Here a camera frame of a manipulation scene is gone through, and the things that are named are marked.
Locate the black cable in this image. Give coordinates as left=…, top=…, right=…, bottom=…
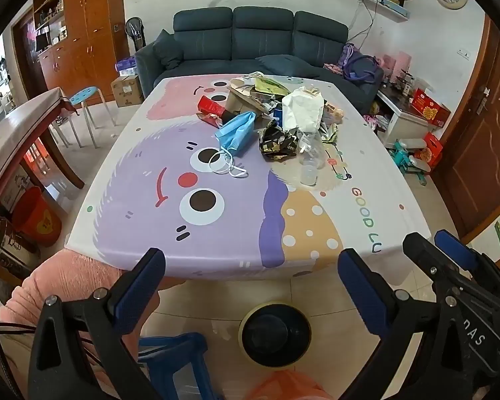
left=0, top=321, right=40, bottom=336

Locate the black gold wrapper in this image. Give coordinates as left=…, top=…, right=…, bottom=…
left=258, top=121, right=301, bottom=161

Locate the small red gift box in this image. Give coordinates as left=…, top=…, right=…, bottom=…
left=423, top=132, right=443, bottom=163

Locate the red bucket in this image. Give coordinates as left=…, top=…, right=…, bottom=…
left=12, top=187, right=63, bottom=247

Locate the blue plastic stool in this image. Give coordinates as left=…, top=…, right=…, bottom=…
left=137, top=333, right=217, bottom=400

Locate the clear plastic bottle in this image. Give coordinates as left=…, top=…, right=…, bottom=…
left=299, top=131, right=323, bottom=187

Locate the round blue metal-leg stool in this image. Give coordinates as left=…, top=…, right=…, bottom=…
left=50, top=86, right=117, bottom=148

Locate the dark teal cushion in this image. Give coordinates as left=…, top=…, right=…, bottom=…
left=152, top=29, right=185, bottom=71
left=256, top=54, right=323, bottom=78

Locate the teal plastic toy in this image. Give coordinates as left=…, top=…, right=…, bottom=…
left=389, top=139, right=432, bottom=184

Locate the black wire rack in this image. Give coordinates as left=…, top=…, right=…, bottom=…
left=394, top=69, right=417, bottom=94

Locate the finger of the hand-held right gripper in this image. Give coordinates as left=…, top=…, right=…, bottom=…
left=434, top=230, right=500, bottom=313
left=402, top=233, right=467, bottom=301

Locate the pink patterned bag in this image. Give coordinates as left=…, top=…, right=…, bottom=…
left=366, top=112, right=390, bottom=134

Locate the round cream trash bin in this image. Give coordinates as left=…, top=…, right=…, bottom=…
left=238, top=302, right=312, bottom=371

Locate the blue face mask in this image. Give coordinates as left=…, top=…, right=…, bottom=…
left=210, top=111, right=257, bottom=178

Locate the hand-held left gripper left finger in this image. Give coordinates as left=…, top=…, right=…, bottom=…
left=27, top=248, right=167, bottom=400

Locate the purple bag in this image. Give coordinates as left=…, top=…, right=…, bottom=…
left=342, top=44, right=384, bottom=82

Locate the purple tissue pack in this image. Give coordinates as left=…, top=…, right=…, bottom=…
left=116, top=56, right=137, bottom=76

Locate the table with cartoon cloth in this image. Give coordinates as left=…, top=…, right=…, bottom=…
left=64, top=73, right=432, bottom=280

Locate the wooden dining table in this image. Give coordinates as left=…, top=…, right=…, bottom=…
left=0, top=87, right=86, bottom=226

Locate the orange plastic stool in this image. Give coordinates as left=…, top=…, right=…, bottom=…
left=248, top=369, right=334, bottom=400

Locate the dark teal sofa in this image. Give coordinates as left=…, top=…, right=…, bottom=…
left=134, top=7, right=386, bottom=113

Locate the white plastic bag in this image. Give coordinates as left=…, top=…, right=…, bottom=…
left=281, top=87, right=326, bottom=132

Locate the red snack packet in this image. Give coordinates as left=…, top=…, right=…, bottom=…
left=197, top=96, right=226, bottom=128

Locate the brown cardboard box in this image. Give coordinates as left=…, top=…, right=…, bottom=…
left=225, top=77, right=276, bottom=119

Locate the brown wooden door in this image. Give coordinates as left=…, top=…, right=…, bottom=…
left=431, top=17, right=500, bottom=238

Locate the wooden cabinet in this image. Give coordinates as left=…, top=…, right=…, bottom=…
left=33, top=0, right=123, bottom=92

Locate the crumpled silver wrapper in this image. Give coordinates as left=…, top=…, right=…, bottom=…
left=323, top=104, right=344, bottom=142

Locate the green snack packet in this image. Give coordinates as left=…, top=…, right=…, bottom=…
left=254, top=76, right=290, bottom=96

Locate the white side table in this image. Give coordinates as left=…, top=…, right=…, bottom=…
left=375, top=87, right=432, bottom=148

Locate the large red gift box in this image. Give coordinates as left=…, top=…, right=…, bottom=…
left=412, top=88, right=451, bottom=128

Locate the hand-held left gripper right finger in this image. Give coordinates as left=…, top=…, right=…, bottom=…
left=337, top=248, right=496, bottom=400

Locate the person's pink pants leg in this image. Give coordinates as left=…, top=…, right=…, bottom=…
left=0, top=250, right=163, bottom=400

